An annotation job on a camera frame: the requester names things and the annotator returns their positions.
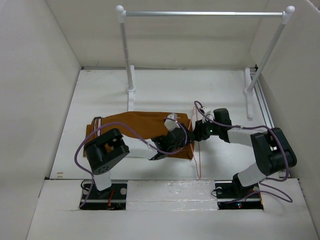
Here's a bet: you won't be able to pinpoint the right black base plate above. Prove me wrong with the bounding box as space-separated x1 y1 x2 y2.
211 180 264 210

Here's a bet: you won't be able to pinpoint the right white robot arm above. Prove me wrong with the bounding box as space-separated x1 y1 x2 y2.
192 106 297 199

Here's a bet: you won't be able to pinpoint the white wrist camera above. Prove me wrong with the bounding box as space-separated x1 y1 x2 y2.
200 106 214 123
164 113 180 131

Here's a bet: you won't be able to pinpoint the brown trousers with striped trim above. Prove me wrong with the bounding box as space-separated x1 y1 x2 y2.
86 111 194 160

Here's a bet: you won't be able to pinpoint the aluminium rail right side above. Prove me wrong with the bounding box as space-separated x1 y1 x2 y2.
247 68 274 128

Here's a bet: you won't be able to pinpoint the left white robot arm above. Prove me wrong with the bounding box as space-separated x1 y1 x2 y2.
84 126 195 199

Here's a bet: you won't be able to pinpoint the pink wire hanger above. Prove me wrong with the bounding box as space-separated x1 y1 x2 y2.
188 107 202 180

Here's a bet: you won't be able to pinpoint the white and silver clothes rack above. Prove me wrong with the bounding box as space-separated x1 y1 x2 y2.
115 5 296 120

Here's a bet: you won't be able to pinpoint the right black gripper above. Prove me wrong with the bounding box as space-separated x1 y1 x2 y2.
192 117 221 141

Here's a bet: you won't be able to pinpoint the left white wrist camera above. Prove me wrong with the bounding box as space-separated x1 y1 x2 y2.
164 113 180 131

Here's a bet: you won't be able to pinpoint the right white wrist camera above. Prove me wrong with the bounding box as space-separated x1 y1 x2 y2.
200 106 214 123

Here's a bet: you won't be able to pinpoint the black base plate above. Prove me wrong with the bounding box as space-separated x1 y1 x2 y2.
211 180 264 210
79 179 128 211

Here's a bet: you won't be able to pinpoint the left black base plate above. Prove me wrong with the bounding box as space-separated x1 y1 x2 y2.
79 179 128 211

